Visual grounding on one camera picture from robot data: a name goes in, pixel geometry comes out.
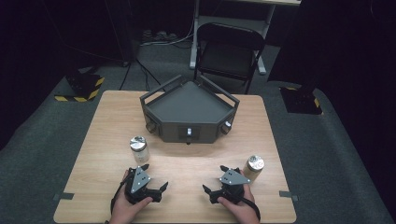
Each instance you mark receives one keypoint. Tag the black folding chair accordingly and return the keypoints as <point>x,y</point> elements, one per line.
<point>229,56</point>

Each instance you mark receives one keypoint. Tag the person's right hand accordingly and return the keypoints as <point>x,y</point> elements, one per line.
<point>239,211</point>

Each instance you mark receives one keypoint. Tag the white jar with silver lid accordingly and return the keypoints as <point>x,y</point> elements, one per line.
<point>140,151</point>

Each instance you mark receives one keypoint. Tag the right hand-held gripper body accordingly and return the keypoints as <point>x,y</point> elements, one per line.
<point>233,182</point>

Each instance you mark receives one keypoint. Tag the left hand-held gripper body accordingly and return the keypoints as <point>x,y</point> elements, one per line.
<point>138,182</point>

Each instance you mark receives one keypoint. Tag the power strip with plugs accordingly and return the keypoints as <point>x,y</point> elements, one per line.
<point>158,35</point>

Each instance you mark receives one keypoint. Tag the grey tape strip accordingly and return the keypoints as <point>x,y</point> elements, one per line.
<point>63,196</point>
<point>288,194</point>

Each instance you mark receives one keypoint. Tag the tan jar with silver lid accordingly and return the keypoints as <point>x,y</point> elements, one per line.
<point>253,168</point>

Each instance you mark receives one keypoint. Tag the person's left hand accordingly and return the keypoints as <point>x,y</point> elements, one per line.
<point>127,210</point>

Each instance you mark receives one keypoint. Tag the black yellow striped stand base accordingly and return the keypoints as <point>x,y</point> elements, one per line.
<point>82,87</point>
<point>300,101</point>

